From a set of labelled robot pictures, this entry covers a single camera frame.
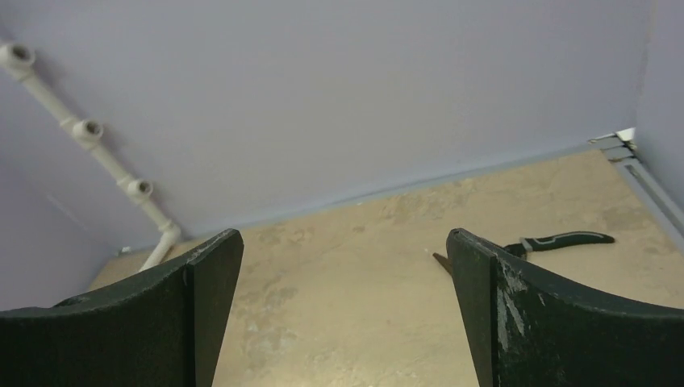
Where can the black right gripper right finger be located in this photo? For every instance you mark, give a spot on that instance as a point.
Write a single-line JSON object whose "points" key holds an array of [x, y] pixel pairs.
{"points": [[527, 326]]}

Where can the white PVC pipe frame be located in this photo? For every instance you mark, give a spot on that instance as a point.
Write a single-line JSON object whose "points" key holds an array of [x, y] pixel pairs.
{"points": [[18, 61]]}

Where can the aluminium rail frame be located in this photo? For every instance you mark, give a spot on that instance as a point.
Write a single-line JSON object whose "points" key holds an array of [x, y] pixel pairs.
{"points": [[620, 150]]}

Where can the black handled pliers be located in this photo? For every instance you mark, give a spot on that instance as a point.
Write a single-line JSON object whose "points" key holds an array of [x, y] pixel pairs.
{"points": [[526, 245]]}

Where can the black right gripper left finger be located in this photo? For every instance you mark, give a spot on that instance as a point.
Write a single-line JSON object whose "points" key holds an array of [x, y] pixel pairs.
{"points": [[163, 326]]}

